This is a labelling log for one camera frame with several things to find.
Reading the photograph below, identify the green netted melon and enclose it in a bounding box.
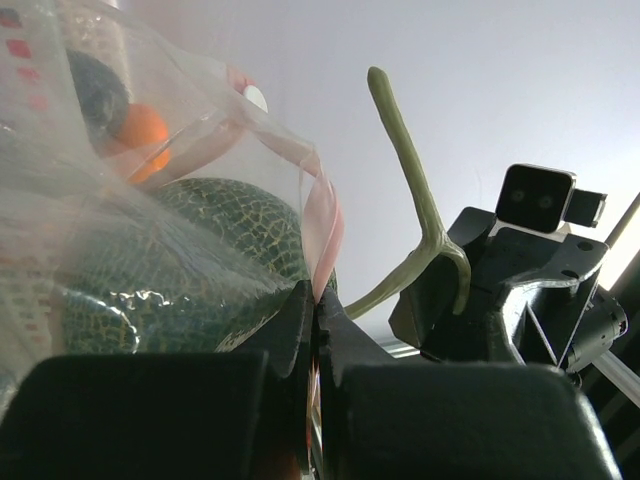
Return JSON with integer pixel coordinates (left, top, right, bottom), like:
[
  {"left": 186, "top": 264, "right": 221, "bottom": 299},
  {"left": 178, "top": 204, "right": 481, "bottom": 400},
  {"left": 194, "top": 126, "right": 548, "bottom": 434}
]
[{"left": 52, "top": 177, "right": 339, "bottom": 355}]

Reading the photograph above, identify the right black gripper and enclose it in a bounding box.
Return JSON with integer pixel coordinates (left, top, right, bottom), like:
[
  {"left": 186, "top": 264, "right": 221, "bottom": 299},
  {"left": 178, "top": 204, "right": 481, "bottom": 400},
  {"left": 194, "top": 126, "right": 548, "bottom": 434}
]
[{"left": 389, "top": 207, "right": 609, "bottom": 368}]

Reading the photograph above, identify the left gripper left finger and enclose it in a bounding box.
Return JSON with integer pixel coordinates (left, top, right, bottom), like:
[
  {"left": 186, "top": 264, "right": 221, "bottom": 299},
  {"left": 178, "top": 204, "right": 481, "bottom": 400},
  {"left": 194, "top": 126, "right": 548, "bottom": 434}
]
[{"left": 1, "top": 281, "right": 313, "bottom": 479}]

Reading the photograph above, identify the dark purple fruit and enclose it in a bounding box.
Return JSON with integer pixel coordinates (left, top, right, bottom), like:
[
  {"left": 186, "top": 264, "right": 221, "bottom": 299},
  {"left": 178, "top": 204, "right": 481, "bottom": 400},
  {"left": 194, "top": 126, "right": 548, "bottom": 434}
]
[{"left": 66, "top": 48, "right": 129, "bottom": 145}]

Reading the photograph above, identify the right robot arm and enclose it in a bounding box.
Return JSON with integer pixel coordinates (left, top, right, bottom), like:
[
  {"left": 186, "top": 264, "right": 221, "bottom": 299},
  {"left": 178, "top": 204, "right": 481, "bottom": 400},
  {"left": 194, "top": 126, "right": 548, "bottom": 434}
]
[{"left": 389, "top": 207, "right": 628, "bottom": 373}]

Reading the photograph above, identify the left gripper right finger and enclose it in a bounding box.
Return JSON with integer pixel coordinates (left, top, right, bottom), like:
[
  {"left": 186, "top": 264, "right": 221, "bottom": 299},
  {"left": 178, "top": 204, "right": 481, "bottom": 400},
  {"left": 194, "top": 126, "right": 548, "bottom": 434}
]
[{"left": 317, "top": 290, "right": 621, "bottom": 479}]

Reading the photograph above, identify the orange fruit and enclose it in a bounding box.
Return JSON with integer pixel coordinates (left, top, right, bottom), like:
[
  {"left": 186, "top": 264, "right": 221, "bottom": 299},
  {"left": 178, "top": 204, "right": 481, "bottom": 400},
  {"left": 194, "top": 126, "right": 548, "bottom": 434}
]
[{"left": 106, "top": 103, "right": 171, "bottom": 184}]

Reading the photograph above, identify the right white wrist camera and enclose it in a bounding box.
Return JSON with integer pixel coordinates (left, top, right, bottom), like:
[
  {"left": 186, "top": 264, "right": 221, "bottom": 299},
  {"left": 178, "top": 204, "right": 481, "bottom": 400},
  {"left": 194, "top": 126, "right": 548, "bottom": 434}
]
[{"left": 495, "top": 163, "right": 608, "bottom": 234}]

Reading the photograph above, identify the pink zipper clear bag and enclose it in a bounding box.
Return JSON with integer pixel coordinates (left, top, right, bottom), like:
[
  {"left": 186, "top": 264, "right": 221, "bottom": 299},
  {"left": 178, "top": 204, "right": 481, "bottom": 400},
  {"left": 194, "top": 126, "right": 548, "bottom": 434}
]
[{"left": 1, "top": 1, "right": 343, "bottom": 397}]

